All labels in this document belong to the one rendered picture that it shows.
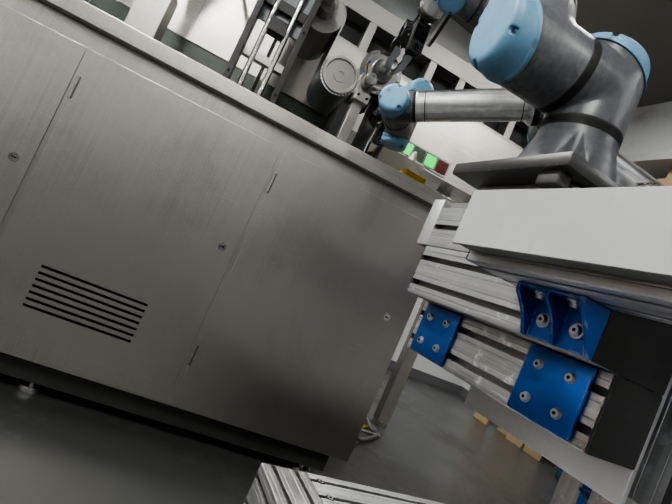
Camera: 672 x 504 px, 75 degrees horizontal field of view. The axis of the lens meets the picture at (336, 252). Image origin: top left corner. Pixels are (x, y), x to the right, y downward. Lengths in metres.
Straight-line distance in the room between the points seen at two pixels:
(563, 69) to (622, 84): 0.09
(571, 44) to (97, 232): 1.01
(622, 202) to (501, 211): 0.13
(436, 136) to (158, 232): 1.28
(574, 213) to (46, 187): 1.07
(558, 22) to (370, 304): 0.81
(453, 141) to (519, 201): 1.56
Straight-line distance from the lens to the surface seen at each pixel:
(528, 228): 0.46
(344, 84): 1.54
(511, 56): 0.69
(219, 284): 1.15
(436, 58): 2.09
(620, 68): 0.77
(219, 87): 1.16
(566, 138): 0.71
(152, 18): 1.61
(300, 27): 1.45
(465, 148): 2.06
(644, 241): 0.39
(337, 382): 1.26
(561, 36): 0.71
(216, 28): 1.88
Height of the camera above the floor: 0.57
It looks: 3 degrees up
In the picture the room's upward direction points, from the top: 24 degrees clockwise
